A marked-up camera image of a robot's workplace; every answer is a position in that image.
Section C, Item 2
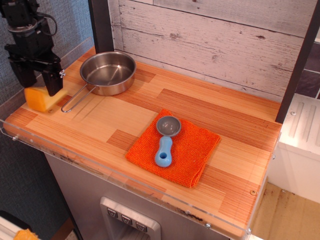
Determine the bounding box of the orange knitted cloth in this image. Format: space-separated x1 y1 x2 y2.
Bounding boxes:
125 109 221 188

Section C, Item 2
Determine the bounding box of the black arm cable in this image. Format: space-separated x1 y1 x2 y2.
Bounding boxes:
37 13 58 37

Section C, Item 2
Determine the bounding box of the dark frame post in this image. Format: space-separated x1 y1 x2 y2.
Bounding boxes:
275 0 320 124
88 0 115 53

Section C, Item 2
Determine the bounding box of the stainless steel pot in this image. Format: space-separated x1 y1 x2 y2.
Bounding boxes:
61 51 137 113

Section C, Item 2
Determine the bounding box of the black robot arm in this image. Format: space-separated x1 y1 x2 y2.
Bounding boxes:
0 0 64 97

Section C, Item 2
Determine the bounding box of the silver dispenser button panel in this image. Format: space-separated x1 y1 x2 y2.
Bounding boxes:
100 196 161 240

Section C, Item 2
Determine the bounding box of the dark right frame post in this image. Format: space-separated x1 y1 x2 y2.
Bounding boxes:
275 0 320 124

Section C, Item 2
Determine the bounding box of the blue grey ice cream scoop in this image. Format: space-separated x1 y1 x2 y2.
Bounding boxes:
154 116 182 168

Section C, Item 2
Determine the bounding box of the dark left frame post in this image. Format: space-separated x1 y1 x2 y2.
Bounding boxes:
88 0 115 53

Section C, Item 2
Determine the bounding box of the clear acrylic guard rail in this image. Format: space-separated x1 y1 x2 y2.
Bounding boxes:
0 37 268 238

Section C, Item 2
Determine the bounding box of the white toy sink unit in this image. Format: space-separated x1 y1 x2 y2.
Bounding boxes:
267 94 320 203

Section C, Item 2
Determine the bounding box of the grey toy fridge cabinet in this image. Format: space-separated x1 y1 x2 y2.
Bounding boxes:
45 154 227 240

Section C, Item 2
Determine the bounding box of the yellow cheese wedge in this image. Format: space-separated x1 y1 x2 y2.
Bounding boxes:
24 86 68 112

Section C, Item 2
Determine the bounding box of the orange object bottom left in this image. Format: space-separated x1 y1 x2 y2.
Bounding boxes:
13 229 39 240

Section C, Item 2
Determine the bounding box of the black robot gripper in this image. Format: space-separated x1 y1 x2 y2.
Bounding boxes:
4 18 65 97

